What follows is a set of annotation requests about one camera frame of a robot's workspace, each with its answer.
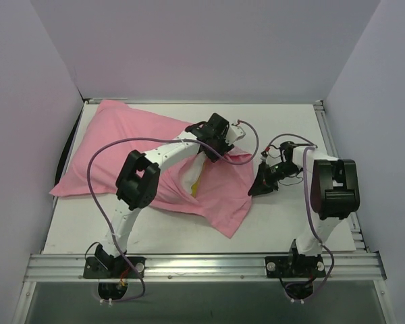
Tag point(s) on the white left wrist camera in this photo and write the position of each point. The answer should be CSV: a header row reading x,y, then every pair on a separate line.
x,y
234,133

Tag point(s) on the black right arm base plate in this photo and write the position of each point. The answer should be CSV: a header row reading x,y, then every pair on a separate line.
x,y
286,267

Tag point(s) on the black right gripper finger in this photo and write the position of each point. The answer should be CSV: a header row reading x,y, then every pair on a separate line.
x,y
258,189
260,175

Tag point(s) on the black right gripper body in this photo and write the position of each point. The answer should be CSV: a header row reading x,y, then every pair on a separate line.
x,y
268,177

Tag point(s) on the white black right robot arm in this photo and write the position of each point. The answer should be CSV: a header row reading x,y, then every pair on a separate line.
x,y
331,193

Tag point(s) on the pink fabric pillowcase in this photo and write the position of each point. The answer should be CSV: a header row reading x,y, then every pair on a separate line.
x,y
117,129

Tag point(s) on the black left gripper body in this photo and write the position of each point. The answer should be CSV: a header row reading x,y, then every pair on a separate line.
x,y
214,150

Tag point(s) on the white pillow yellow edge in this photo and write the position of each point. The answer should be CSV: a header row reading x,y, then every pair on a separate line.
x,y
191,173

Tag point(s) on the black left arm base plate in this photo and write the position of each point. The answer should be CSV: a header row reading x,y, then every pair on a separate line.
x,y
120,269

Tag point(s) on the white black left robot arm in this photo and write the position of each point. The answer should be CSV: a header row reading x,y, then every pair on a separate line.
x,y
138,180

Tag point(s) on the aluminium front frame rail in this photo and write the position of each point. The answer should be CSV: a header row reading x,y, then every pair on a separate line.
x,y
209,267

